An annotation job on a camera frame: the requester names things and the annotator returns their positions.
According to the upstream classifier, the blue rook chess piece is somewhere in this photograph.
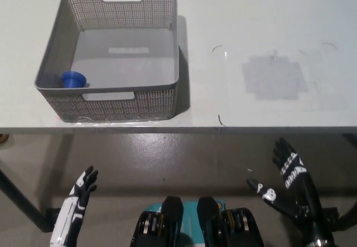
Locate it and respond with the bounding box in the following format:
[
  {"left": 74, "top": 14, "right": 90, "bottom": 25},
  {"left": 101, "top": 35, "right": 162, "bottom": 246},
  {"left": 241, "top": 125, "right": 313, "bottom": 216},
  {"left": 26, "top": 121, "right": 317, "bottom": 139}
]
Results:
[{"left": 61, "top": 70, "right": 88, "bottom": 89}]

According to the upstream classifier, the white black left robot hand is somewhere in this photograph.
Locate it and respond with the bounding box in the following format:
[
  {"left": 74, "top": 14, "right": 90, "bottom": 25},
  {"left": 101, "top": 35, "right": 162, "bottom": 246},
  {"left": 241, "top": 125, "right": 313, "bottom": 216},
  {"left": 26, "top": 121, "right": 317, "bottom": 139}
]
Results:
[{"left": 49, "top": 165, "right": 99, "bottom": 247}]

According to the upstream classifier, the grey perforated plastic basket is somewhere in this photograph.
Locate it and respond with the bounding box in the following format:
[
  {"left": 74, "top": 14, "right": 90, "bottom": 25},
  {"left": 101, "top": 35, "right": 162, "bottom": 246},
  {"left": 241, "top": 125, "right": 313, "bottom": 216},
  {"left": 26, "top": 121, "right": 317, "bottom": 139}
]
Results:
[{"left": 33, "top": 0, "right": 181, "bottom": 124}]

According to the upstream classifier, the black teal robot torso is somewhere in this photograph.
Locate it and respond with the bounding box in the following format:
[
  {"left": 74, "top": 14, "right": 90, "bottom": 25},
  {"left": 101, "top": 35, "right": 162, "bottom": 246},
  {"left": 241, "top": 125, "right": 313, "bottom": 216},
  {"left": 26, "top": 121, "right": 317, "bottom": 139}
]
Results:
[{"left": 131, "top": 196, "right": 264, "bottom": 247}]

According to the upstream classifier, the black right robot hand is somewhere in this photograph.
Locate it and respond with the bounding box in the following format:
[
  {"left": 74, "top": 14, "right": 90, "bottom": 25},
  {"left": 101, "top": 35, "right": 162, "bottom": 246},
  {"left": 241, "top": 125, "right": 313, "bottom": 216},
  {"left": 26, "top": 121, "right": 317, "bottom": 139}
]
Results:
[{"left": 247, "top": 137, "right": 333, "bottom": 238}]

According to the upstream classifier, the black floor foot plate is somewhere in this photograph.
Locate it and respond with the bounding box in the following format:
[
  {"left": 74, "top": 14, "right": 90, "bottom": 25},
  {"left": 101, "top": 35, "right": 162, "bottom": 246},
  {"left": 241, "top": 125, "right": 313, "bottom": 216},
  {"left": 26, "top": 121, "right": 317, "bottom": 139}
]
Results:
[
  {"left": 46, "top": 207, "right": 64, "bottom": 226},
  {"left": 320, "top": 206, "right": 340, "bottom": 226}
]

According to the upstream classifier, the black metal table leg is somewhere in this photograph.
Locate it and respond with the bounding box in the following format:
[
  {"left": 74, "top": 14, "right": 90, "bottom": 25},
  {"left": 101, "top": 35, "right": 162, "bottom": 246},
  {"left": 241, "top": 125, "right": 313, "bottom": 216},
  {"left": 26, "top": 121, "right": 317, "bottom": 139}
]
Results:
[{"left": 0, "top": 160, "right": 54, "bottom": 233}]

